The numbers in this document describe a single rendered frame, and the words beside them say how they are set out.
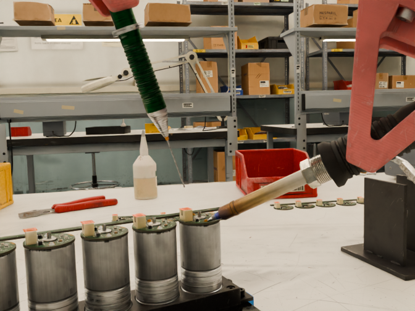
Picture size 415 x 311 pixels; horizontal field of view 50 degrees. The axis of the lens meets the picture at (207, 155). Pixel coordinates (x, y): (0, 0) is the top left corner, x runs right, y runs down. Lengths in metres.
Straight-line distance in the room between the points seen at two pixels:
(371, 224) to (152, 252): 0.21
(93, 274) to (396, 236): 0.23
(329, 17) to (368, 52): 2.76
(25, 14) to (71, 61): 2.08
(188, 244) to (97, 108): 2.33
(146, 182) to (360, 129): 0.46
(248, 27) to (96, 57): 1.64
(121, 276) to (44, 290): 0.04
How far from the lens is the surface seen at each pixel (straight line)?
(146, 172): 0.64
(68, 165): 4.75
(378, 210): 0.38
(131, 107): 2.56
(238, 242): 0.43
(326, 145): 0.23
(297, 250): 0.41
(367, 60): 0.21
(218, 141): 2.69
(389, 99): 3.06
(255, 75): 4.48
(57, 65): 4.76
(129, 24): 0.23
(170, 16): 2.69
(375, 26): 0.21
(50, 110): 2.59
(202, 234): 0.25
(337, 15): 2.99
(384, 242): 0.38
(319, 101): 2.83
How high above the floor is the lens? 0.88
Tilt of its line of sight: 6 degrees down
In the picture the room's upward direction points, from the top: 2 degrees counter-clockwise
